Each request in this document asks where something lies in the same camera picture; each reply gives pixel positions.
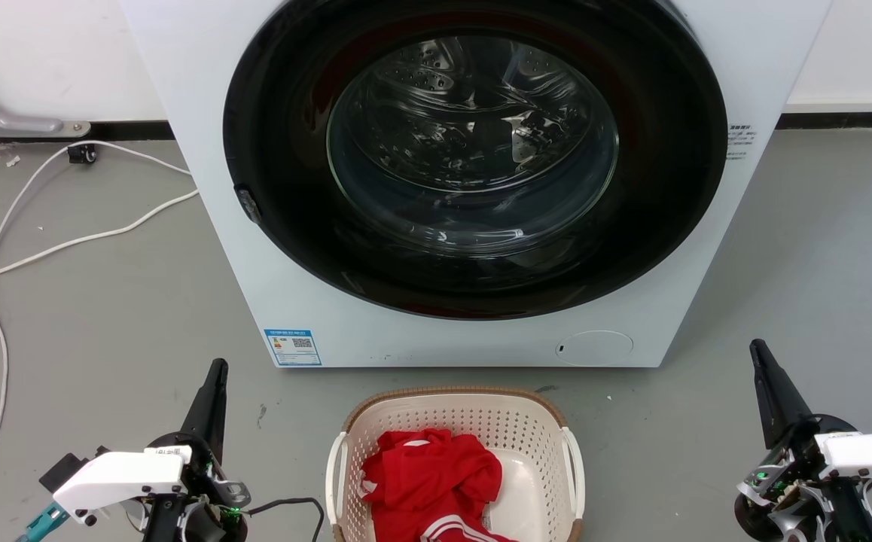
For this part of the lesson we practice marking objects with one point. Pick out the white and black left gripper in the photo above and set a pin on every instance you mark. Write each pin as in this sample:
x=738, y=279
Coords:
x=120, y=478

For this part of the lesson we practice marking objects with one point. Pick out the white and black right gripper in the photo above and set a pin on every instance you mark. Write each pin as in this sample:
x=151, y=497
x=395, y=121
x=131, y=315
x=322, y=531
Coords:
x=865, y=452

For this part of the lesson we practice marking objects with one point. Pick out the cream perforated laundry basket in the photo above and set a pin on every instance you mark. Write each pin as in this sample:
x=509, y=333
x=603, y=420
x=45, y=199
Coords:
x=474, y=418

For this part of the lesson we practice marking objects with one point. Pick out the blue energy label sticker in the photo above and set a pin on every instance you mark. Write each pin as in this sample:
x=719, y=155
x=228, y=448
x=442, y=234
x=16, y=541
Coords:
x=293, y=347

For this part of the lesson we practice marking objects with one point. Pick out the round white filter cover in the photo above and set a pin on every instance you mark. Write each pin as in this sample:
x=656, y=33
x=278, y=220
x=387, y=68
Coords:
x=594, y=348

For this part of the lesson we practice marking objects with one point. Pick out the red garment with white stripes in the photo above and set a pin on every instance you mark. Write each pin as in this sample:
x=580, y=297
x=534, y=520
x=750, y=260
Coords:
x=428, y=482

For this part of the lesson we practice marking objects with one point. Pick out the white front-load washing machine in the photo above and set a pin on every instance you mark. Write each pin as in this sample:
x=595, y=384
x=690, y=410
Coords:
x=436, y=342

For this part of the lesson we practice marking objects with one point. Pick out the small printed text label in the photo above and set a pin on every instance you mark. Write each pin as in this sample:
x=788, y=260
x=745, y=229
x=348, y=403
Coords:
x=739, y=143

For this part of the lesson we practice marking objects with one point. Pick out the small black floor caster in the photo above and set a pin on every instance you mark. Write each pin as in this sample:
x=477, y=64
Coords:
x=82, y=154

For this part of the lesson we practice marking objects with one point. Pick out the round black washing machine door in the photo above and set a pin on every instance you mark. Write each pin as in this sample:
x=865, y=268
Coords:
x=278, y=113

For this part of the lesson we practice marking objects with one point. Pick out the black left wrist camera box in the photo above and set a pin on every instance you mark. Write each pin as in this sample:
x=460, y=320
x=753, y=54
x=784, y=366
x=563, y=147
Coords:
x=59, y=470

